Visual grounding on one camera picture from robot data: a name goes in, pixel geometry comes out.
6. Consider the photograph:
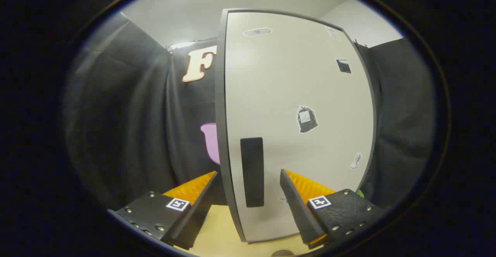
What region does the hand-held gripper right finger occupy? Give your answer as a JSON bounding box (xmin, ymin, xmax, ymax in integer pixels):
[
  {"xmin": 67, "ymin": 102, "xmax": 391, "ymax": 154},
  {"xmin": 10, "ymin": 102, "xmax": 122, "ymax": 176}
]
[{"xmin": 279, "ymin": 169, "xmax": 389, "ymax": 250}]

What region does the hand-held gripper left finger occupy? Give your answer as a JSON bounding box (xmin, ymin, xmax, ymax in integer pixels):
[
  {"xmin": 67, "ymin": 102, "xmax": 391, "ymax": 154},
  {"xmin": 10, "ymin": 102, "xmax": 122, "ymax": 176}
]
[{"xmin": 107, "ymin": 171, "xmax": 219, "ymax": 250}]

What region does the black door handle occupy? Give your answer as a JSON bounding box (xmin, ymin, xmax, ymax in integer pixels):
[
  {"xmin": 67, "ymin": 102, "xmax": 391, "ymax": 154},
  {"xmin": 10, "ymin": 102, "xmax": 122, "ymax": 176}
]
[{"xmin": 240, "ymin": 137, "xmax": 265, "ymax": 208}]

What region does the grey shoe cabinet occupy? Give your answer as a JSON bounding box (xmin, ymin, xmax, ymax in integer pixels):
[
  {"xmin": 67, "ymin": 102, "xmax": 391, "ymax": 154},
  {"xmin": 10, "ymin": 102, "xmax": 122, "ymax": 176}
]
[{"xmin": 214, "ymin": 8, "xmax": 379, "ymax": 245}]

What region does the black backdrop cloth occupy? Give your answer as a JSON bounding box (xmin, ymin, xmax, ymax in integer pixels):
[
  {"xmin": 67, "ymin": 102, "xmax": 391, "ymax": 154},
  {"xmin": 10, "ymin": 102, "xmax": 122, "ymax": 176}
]
[{"xmin": 64, "ymin": 11, "xmax": 436, "ymax": 211}]

